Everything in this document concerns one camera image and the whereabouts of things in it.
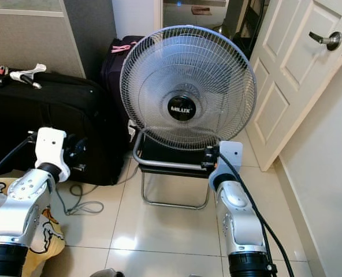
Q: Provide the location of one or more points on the yellow cartoon egg blanket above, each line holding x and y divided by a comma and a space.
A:
52, 231

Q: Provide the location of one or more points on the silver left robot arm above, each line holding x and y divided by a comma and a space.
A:
21, 208

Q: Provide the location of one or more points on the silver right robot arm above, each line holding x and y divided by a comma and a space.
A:
237, 219

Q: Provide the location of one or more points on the white electric fan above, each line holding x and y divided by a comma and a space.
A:
181, 108

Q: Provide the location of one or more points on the white paper luggage tag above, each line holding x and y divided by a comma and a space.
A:
132, 130

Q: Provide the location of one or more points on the large black suitcase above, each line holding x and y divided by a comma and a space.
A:
21, 109

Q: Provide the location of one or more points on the purple suitcase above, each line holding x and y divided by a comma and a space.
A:
112, 75

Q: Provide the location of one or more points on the white cloth luggage wrap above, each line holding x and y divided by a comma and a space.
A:
28, 74

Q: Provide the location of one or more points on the small red luggage tag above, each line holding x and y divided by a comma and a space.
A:
2, 71

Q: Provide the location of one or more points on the pink luggage tag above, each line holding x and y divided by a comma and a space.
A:
123, 48

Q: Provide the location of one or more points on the white panel door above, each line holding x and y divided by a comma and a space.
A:
292, 75

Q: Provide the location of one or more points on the grey robot foot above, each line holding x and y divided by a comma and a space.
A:
107, 273

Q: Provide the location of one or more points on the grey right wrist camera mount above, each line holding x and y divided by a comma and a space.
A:
231, 151

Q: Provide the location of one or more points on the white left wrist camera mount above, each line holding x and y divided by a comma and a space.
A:
49, 144

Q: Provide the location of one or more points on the black metal frame stool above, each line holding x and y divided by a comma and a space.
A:
165, 156

